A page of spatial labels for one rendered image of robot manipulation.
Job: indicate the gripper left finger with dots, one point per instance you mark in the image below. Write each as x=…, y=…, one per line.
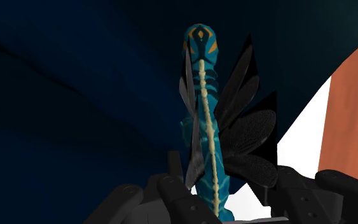
x=178, y=204

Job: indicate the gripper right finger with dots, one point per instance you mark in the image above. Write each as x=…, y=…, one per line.
x=321, y=201

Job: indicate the teal dragonfly toy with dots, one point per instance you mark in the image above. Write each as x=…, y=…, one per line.
x=207, y=183

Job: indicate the dark blue sofa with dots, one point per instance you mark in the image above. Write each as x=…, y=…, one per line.
x=73, y=93

